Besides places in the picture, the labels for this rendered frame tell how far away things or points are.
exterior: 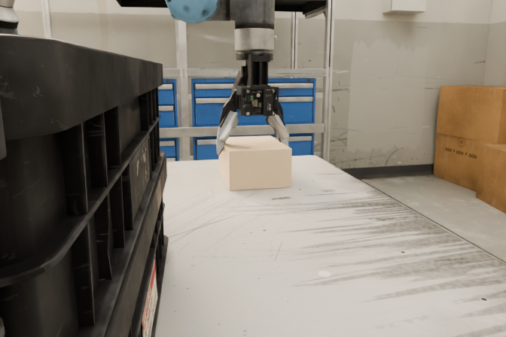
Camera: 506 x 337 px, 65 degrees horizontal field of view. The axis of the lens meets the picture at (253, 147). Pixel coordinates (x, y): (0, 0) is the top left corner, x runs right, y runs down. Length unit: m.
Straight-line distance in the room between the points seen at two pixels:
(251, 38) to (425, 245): 0.45
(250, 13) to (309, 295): 0.50
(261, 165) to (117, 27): 2.45
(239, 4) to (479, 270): 0.55
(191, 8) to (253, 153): 0.28
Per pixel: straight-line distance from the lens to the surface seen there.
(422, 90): 3.73
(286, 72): 2.27
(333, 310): 0.41
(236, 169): 0.73
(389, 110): 3.58
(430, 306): 0.44
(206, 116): 2.22
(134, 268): 0.23
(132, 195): 0.26
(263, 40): 0.74
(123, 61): 0.21
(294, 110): 2.32
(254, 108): 0.74
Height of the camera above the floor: 0.92
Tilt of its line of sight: 11 degrees down
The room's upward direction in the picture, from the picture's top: straight up
